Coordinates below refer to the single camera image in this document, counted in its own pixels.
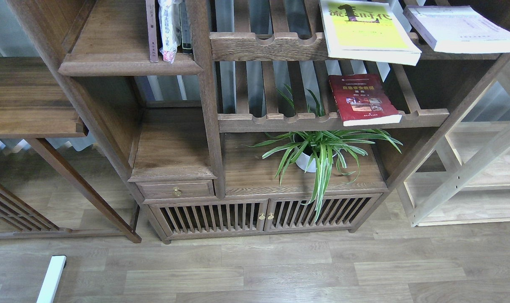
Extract yellow cover book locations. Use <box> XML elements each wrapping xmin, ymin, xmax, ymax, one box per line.
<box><xmin>320</xmin><ymin>0</ymin><xmax>421</xmax><ymax>66</ymax></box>

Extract white pale purple book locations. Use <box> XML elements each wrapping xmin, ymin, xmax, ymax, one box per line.
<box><xmin>403</xmin><ymin>5</ymin><xmax>510</xmax><ymax>54</ymax></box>

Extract light wooden shelf rack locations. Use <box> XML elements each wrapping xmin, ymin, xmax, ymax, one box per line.
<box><xmin>397</xmin><ymin>62</ymin><xmax>510</xmax><ymax>226</ymax></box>

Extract dark wooden bookshelf cabinet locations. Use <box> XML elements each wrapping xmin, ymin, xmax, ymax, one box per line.
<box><xmin>7</xmin><ymin>0</ymin><xmax>510</xmax><ymax>243</ymax></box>

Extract white plant pot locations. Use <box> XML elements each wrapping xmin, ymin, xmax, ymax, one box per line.
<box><xmin>292</xmin><ymin>131</ymin><xmax>338</xmax><ymax>174</ymax></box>

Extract spider plant green leaves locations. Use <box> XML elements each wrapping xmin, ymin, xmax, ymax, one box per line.
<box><xmin>247</xmin><ymin>84</ymin><xmax>404</xmax><ymax>222</ymax></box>

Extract red cover book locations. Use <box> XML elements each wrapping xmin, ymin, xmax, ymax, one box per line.
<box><xmin>328</xmin><ymin>74</ymin><xmax>402</xmax><ymax>126</ymax></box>

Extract dark spine book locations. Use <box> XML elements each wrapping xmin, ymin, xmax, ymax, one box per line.
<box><xmin>179</xmin><ymin>0</ymin><xmax>193</xmax><ymax>54</ymax></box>

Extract plastic wrapped white book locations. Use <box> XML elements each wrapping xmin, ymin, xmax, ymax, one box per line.
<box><xmin>158</xmin><ymin>0</ymin><xmax>182</xmax><ymax>64</ymax></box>

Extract brown spine book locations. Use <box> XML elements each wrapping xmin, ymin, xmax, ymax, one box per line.
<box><xmin>145</xmin><ymin>0</ymin><xmax>159</xmax><ymax>63</ymax></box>

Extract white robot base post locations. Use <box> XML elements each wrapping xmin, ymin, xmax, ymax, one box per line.
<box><xmin>36</xmin><ymin>255</ymin><xmax>66</xmax><ymax>303</ymax></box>

